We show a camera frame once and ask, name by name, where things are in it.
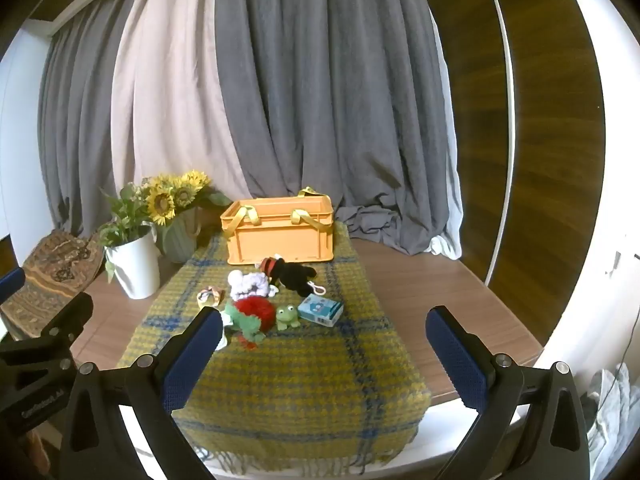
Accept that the white grey cloth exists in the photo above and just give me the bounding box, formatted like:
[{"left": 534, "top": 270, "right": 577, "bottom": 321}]
[{"left": 585, "top": 362, "right": 632, "bottom": 466}]

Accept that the white vase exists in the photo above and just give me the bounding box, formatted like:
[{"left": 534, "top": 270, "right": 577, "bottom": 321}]
[{"left": 104, "top": 232, "right": 162, "bottom": 300}]

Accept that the wide grey curtain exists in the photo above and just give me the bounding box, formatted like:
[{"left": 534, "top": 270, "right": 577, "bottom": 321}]
[{"left": 215, "top": 0, "right": 457, "bottom": 261}]

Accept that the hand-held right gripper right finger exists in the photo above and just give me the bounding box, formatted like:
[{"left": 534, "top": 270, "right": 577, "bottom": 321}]
[{"left": 425, "top": 305, "right": 592, "bottom": 480}]

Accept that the pale beige curtain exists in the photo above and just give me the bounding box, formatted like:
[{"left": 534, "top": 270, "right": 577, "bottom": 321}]
[{"left": 111, "top": 0, "right": 256, "bottom": 201}]

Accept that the brown patterned cushion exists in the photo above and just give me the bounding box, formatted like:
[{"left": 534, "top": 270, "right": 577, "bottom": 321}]
[{"left": 0, "top": 230, "right": 106, "bottom": 341}]

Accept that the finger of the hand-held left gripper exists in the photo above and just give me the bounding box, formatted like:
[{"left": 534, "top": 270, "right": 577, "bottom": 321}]
[
  {"left": 0, "top": 291, "right": 95, "bottom": 376},
  {"left": 0, "top": 267, "right": 27, "bottom": 302}
]

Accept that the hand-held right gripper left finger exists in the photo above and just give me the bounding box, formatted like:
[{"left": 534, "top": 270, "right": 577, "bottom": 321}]
[{"left": 54, "top": 306, "right": 224, "bottom": 480}]

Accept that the narrow grey curtain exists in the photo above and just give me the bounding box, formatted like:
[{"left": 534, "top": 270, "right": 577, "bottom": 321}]
[{"left": 37, "top": 0, "right": 151, "bottom": 236}]

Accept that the orange plastic crate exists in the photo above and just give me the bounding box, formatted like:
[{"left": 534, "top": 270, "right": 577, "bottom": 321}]
[{"left": 220, "top": 195, "right": 335, "bottom": 266}]

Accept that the white lilac fluffy scrunchie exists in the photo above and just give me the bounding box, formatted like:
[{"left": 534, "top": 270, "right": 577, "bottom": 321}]
[{"left": 227, "top": 269, "right": 280, "bottom": 301}]

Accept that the white sheer curtain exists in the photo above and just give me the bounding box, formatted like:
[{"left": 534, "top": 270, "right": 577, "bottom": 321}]
[{"left": 430, "top": 50, "right": 463, "bottom": 261}]

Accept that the red plush with green leaves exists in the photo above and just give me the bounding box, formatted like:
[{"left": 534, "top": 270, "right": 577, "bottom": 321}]
[{"left": 219, "top": 296, "right": 275, "bottom": 350}]

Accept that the yellow blue plaid blanket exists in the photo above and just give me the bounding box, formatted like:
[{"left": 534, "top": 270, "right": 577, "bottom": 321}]
[{"left": 116, "top": 220, "right": 432, "bottom": 476}]

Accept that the green plush frog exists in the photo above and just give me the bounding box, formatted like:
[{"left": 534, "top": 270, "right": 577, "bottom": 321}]
[{"left": 276, "top": 303, "right": 302, "bottom": 331}]

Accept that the light blue small box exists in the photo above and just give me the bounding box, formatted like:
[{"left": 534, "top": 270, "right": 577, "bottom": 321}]
[{"left": 298, "top": 295, "right": 345, "bottom": 326}]

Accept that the sunflower bouquet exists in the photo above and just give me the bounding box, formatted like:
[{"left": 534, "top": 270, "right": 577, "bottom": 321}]
[{"left": 97, "top": 170, "right": 232, "bottom": 283}]

